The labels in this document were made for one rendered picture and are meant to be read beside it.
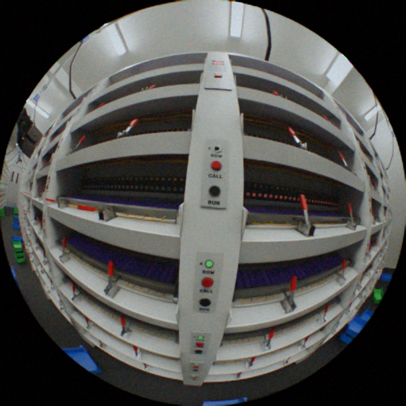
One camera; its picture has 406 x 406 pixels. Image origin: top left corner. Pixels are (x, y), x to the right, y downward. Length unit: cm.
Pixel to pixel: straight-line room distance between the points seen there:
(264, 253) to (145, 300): 28
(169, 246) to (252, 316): 24
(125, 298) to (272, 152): 46
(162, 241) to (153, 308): 17
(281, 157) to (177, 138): 21
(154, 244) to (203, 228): 9
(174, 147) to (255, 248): 23
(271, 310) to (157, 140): 45
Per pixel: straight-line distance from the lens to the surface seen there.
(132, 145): 29
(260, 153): 25
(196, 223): 18
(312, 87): 98
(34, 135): 30
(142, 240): 22
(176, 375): 82
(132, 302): 34
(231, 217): 18
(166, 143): 25
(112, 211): 30
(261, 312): 33
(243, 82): 62
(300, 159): 30
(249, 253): 21
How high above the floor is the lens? 97
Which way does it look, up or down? 6 degrees up
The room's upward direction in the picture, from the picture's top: 4 degrees clockwise
